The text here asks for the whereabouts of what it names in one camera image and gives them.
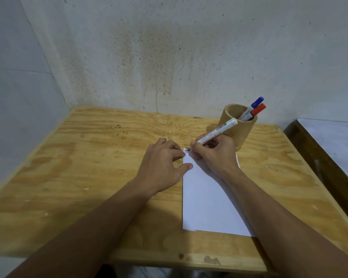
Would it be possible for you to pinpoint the person's left hand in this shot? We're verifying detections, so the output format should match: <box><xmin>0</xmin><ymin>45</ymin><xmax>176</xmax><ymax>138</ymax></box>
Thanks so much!
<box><xmin>132</xmin><ymin>138</ymin><xmax>194</xmax><ymax>195</ymax></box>

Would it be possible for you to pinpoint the person's right hand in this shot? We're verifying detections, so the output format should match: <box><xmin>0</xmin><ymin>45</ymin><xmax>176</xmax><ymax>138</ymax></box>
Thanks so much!
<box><xmin>189</xmin><ymin>133</ymin><xmax>242</xmax><ymax>183</ymax></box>

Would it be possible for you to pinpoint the white marker pen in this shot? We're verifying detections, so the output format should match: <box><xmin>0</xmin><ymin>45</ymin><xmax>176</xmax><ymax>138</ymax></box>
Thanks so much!
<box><xmin>187</xmin><ymin>118</ymin><xmax>238</xmax><ymax>151</ymax></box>

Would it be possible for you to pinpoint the white paper sheet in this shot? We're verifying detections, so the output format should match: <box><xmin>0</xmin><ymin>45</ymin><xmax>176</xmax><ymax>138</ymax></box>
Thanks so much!
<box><xmin>182</xmin><ymin>147</ymin><xmax>256</xmax><ymax>237</ymax></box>

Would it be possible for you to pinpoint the person's left forearm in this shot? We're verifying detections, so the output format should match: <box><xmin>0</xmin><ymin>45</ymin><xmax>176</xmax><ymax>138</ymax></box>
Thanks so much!
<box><xmin>6</xmin><ymin>179</ymin><xmax>160</xmax><ymax>278</ymax></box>

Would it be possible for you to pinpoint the person's right forearm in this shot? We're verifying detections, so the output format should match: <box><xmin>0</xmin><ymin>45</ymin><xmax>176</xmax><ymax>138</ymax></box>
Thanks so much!
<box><xmin>224</xmin><ymin>168</ymin><xmax>348</xmax><ymax>278</ymax></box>

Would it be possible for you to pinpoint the round wooden pen holder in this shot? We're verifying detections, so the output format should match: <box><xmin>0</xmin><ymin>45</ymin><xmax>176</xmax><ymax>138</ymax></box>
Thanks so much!
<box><xmin>217</xmin><ymin>104</ymin><xmax>258</xmax><ymax>152</ymax></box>

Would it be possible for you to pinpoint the red capped marker pen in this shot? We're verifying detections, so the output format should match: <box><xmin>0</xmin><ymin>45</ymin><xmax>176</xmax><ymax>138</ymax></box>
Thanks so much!
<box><xmin>242</xmin><ymin>103</ymin><xmax>267</xmax><ymax>121</ymax></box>

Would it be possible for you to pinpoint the blue capped marker pen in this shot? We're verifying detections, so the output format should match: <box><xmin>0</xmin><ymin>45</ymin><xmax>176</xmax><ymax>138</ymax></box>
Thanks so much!
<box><xmin>238</xmin><ymin>97</ymin><xmax>264</xmax><ymax>120</ymax></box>

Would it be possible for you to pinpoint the dark wooden white topped table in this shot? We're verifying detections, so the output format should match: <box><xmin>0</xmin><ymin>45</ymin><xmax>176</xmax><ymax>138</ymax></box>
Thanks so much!
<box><xmin>284</xmin><ymin>118</ymin><xmax>348</xmax><ymax>231</ymax></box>

